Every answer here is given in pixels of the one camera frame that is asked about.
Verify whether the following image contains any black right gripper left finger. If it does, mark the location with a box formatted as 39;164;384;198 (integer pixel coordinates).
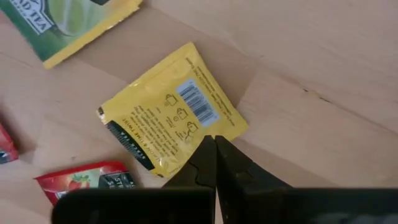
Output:
51;135;216;224

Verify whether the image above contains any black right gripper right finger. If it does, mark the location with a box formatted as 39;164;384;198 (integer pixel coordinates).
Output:
215;136;398;224

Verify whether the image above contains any yellow green lemon tea bag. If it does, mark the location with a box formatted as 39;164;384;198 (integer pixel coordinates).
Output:
0;0;143;70
96;42;249;179

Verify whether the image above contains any red strawberry tea bag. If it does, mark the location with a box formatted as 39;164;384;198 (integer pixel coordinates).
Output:
34;161;137;207
0;123;19;165

